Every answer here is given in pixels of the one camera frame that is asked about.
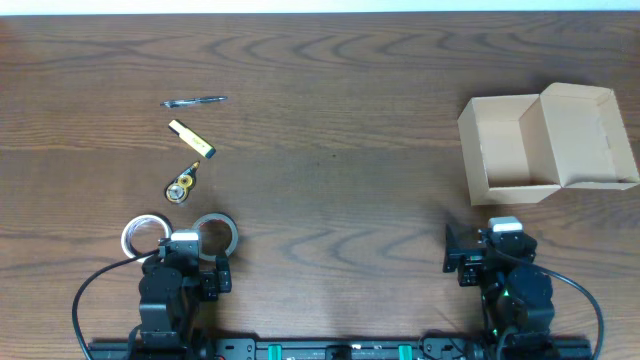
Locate grey tape roll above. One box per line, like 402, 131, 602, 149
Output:
191, 213, 239, 262

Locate clear tape roll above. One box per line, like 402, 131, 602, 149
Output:
120, 214, 173, 263

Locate brown cardboard box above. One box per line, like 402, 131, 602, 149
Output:
457, 82, 639, 205

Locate yellow highlighter marker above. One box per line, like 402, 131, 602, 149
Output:
168, 119, 216, 159

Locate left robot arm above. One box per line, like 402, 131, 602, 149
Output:
125, 250, 232, 359

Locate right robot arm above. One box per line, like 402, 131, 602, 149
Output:
443, 217, 559, 360

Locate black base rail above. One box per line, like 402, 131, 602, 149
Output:
87, 337, 594, 360

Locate left black cable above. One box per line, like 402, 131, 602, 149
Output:
71, 248, 161, 360

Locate black cable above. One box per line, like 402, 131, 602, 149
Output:
487, 239, 605, 360
71, 248, 161, 360

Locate right black cable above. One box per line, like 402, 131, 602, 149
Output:
487, 239, 605, 360

